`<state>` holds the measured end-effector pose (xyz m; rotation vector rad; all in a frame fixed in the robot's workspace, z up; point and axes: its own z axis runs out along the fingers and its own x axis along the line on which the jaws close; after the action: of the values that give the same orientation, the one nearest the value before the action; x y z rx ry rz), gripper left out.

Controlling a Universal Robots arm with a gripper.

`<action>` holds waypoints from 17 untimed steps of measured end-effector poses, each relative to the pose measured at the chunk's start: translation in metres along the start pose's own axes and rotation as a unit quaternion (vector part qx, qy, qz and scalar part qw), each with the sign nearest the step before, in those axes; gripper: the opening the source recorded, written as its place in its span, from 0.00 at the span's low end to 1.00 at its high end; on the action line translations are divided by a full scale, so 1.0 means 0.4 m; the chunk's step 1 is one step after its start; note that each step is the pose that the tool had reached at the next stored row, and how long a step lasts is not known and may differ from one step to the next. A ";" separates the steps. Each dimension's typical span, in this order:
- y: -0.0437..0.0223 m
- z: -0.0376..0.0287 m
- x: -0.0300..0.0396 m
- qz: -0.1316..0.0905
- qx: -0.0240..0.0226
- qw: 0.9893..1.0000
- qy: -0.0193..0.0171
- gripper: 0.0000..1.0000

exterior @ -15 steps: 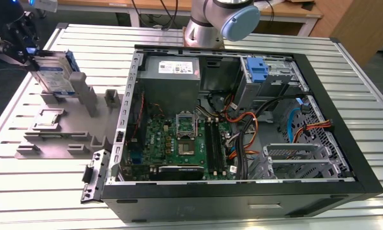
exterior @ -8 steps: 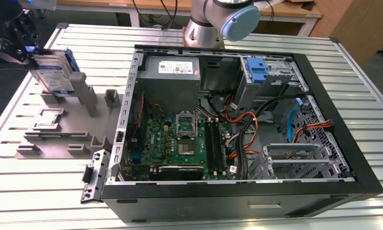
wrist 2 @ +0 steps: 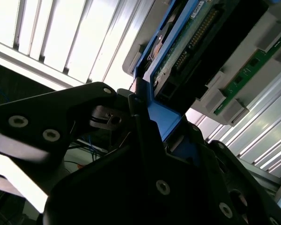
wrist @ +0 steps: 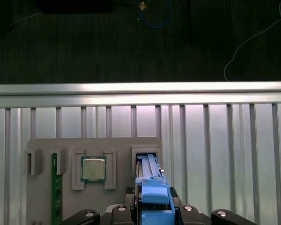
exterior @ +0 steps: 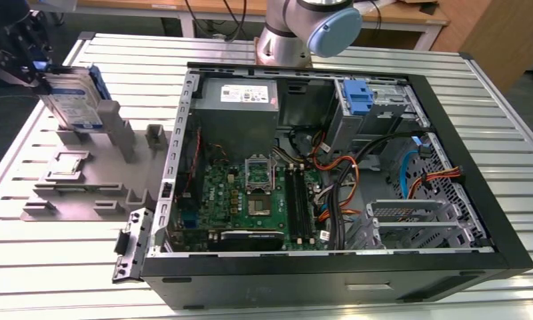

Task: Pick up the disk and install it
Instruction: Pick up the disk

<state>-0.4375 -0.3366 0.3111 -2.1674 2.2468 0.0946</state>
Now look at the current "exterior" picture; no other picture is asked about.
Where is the grey metal drive cage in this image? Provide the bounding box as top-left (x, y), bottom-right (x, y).
top-left (327, 78), bottom-right (428, 157)

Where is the blue drive latch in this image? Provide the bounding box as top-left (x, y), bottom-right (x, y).
top-left (343, 79), bottom-right (375, 117)

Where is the metal disk bay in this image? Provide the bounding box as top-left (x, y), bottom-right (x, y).
top-left (364, 199), bottom-right (489, 250)

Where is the grey power supply unit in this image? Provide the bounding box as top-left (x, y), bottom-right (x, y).
top-left (193, 78), bottom-right (281, 161)

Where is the black open PC case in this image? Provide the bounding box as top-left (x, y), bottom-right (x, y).
top-left (111, 61), bottom-right (533, 311)

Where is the silver CPU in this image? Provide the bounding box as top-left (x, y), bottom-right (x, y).
top-left (52, 156), bottom-right (84, 176)

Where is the black cable bundle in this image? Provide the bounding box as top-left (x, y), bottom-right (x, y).
top-left (327, 131), bottom-right (428, 251)

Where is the orange red power wire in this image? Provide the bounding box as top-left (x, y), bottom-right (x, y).
top-left (407, 166), bottom-right (465, 201)

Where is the orange wire bundle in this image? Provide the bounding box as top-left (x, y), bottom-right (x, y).
top-left (311, 155), bottom-right (364, 223)

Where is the grey parts rack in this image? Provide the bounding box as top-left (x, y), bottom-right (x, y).
top-left (20, 101), bottom-right (175, 223)

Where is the grey expansion card latch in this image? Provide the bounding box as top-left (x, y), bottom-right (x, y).
top-left (111, 206), bottom-right (168, 284)

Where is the wooden desk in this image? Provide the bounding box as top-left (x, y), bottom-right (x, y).
top-left (25, 0), bottom-right (452, 51)

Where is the CPU socket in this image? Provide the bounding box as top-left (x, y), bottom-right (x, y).
top-left (247, 191), bottom-right (289, 217)

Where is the metal socket cover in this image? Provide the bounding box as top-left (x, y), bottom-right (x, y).
top-left (244, 155), bottom-right (279, 194)

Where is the blue wire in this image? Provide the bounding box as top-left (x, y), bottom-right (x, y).
top-left (399, 135), bottom-right (432, 201)

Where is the black RAM slot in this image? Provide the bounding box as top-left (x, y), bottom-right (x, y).
top-left (284, 162), bottom-right (305, 246)
top-left (297, 162), bottom-right (317, 246)

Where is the blue expansion slot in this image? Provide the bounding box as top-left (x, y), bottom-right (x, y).
top-left (181, 208), bottom-right (201, 231)

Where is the green motherboard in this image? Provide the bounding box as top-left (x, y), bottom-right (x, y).
top-left (172, 156), bottom-right (329, 253)

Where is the black graphics card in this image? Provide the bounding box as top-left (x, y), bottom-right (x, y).
top-left (207, 229), bottom-right (285, 253)

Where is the hard disk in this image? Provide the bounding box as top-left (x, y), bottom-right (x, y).
top-left (33, 59), bottom-right (115, 134)

